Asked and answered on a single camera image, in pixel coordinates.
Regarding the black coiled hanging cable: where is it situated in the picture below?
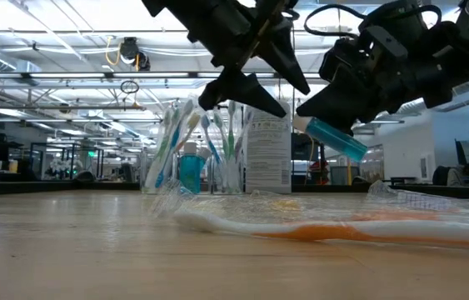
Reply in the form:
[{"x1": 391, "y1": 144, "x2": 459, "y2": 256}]
[{"x1": 119, "y1": 79, "x2": 141, "y2": 96}]

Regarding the red machine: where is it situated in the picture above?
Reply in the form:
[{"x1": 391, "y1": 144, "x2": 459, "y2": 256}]
[{"x1": 307, "y1": 160, "x2": 331, "y2": 187}]

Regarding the black aluminium table frame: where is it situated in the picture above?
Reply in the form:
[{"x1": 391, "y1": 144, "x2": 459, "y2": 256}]
[{"x1": 0, "y1": 179, "x2": 469, "y2": 199}]

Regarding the slim dark monitor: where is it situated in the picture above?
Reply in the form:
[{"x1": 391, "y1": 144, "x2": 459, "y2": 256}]
[{"x1": 454, "y1": 139, "x2": 468, "y2": 166}]

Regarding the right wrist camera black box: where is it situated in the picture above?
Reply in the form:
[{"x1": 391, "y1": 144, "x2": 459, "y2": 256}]
[{"x1": 361, "y1": 2, "x2": 427, "y2": 58}]

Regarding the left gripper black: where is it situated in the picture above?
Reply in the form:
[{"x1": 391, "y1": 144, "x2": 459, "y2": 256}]
[{"x1": 142, "y1": 0, "x2": 312, "y2": 119}]

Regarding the red-orange toothbrush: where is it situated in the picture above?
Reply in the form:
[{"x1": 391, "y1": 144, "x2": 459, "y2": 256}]
[{"x1": 258, "y1": 197, "x2": 443, "y2": 224}]

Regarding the clear acrylic organizer holder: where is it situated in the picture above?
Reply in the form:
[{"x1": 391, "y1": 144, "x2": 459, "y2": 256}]
[{"x1": 140, "y1": 145, "x2": 246, "y2": 196}]

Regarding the red toothbrush in clear wrapper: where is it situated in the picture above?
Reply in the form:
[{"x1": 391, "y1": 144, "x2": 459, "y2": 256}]
[{"x1": 173, "y1": 112, "x2": 202, "y2": 153}]

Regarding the white wipes canister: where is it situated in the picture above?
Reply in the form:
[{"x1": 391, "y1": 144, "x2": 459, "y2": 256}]
[{"x1": 245, "y1": 102, "x2": 292, "y2": 195}]

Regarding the orange toothbrush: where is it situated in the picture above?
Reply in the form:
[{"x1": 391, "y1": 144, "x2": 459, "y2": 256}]
[{"x1": 149, "y1": 179, "x2": 469, "y2": 253}]

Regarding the black cabinet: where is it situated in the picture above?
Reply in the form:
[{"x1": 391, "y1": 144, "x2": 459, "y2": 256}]
[{"x1": 291, "y1": 132, "x2": 326, "y2": 188}]

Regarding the right wrist camera black cable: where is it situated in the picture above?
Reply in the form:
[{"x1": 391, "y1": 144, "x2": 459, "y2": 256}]
[{"x1": 303, "y1": 3, "x2": 369, "y2": 41}]

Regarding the black ceiling cable reel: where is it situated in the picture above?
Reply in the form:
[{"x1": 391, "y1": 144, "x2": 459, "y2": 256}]
[{"x1": 118, "y1": 36, "x2": 141, "y2": 62}]

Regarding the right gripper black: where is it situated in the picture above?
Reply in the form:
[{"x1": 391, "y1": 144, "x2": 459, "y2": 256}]
[{"x1": 296, "y1": 36, "x2": 457, "y2": 137}]

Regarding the purple toothbrush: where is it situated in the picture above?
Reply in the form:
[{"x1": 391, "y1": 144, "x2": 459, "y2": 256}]
[
  {"x1": 367, "y1": 179, "x2": 458, "y2": 212},
  {"x1": 233, "y1": 108, "x2": 256, "y2": 168}
]

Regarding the seated person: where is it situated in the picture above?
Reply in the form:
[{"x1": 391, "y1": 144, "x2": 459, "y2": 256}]
[{"x1": 432, "y1": 161, "x2": 469, "y2": 188}]

